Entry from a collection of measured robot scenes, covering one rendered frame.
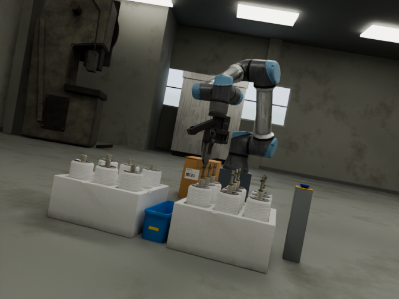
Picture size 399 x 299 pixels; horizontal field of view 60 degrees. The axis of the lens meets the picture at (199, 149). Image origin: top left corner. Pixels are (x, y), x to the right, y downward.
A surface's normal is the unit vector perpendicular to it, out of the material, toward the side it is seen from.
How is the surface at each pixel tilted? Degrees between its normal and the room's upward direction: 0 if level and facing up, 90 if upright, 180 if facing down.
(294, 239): 90
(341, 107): 90
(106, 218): 90
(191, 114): 90
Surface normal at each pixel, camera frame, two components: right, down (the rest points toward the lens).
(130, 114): -0.07, 0.01
